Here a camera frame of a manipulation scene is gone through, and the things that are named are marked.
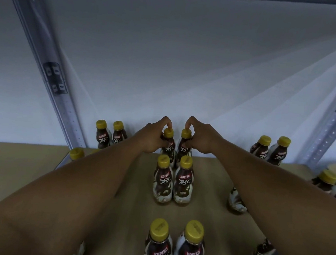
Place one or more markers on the person's right hand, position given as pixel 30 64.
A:
pixel 204 139

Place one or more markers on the person's left hand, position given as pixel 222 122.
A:
pixel 150 137

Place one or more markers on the Kopiko bottle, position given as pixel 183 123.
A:
pixel 184 148
pixel 168 151

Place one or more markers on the group of Kopiko coffee bottles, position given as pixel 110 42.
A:
pixel 163 182

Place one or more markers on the white metal shelving rack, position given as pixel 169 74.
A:
pixel 20 170

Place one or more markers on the person's right forearm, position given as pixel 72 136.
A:
pixel 291 205

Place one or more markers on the person's left forearm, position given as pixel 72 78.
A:
pixel 40 202

